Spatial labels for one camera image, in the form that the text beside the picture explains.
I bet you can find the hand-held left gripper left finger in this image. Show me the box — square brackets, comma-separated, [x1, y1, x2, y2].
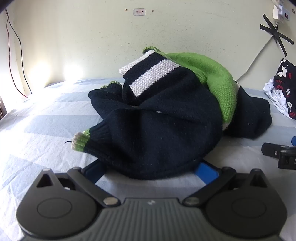
[36, 160, 122, 207]

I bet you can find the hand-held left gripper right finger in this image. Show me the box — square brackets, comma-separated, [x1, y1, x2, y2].
[184, 162, 271, 207]

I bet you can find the navy and green knit sweater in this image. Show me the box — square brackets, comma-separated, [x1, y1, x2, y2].
[72, 46, 273, 180]

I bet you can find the white crumpled cloth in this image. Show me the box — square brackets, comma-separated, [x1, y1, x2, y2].
[262, 78, 289, 116]

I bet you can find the black tape cross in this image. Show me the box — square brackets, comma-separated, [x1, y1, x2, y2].
[260, 14, 296, 57]

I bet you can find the white power cable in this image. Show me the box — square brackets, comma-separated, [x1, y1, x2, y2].
[235, 35, 275, 82]

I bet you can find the white wall plug adapter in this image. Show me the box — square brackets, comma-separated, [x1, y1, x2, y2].
[272, 0, 293, 24]

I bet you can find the black wall cable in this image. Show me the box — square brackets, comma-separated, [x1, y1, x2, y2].
[6, 14, 32, 94]

